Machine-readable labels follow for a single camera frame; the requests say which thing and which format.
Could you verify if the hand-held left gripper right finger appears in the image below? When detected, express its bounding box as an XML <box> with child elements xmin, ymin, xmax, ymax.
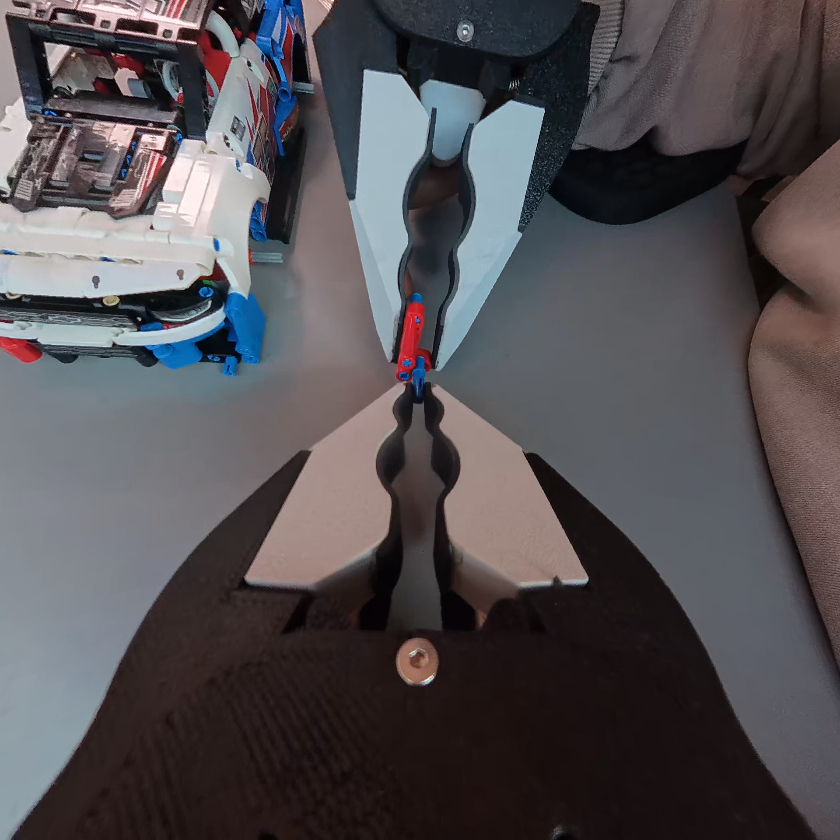
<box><xmin>423</xmin><ymin>385</ymin><xmax>590</xmax><ymax>621</ymax></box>

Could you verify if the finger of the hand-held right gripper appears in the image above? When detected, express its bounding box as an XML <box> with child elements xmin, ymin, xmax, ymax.
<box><xmin>430</xmin><ymin>100</ymin><xmax>547</xmax><ymax>373</ymax></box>
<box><xmin>350</xmin><ymin>70</ymin><xmax>437</xmax><ymax>366</ymax></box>

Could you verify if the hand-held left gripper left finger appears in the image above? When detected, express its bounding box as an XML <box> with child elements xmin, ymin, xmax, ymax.
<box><xmin>243</xmin><ymin>385</ymin><xmax>413</xmax><ymax>616</ymax></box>

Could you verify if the red brick connector piece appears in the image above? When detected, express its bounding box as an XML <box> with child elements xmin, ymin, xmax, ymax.
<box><xmin>395</xmin><ymin>294</ymin><xmax>433</xmax><ymax>383</ymax></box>

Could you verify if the brick-built race car model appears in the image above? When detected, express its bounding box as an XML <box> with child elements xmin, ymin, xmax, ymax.
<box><xmin>0</xmin><ymin>0</ymin><xmax>312</xmax><ymax>376</ymax></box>

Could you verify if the person's right forearm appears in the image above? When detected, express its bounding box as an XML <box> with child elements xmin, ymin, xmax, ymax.
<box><xmin>574</xmin><ymin>0</ymin><xmax>840</xmax><ymax>181</ymax></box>

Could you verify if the person's right hand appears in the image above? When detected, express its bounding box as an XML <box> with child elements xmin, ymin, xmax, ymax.
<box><xmin>410</xmin><ymin>163</ymin><xmax>462</xmax><ymax>212</ymax></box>

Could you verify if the black office chair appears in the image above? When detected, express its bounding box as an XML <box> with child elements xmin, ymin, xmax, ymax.
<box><xmin>548</xmin><ymin>134</ymin><xmax>752</xmax><ymax>226</ymax></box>

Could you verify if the person's beige hoodie torso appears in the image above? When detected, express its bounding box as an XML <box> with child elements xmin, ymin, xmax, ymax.
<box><xmin>748</xmin><ymin>157</ymin><xmax>840</xmax><ymax>664</ymax></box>

